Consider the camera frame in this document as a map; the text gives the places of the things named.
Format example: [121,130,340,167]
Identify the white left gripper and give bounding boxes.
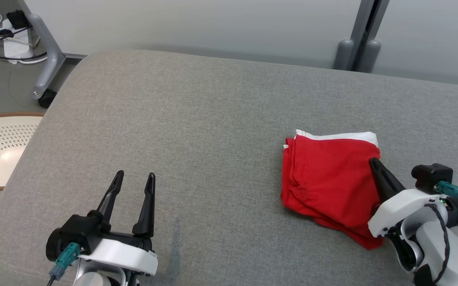
[45,170,159,286]

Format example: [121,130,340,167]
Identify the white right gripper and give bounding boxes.
[367,157,458,239]

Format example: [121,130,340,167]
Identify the red shorts with white stripes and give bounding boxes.
[280,129,384,251]

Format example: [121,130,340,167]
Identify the grey metal leg with caster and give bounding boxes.
[16,0,88,109]

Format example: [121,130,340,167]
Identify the white power box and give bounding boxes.
[2,18,33,60]

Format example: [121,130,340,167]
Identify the right braided black cable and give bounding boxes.
[425,203,451,285]

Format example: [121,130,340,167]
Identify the left black cable teal plug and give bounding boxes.
[46,243,82,286]

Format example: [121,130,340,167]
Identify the grey partition post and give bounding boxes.
[332,0,390,74]

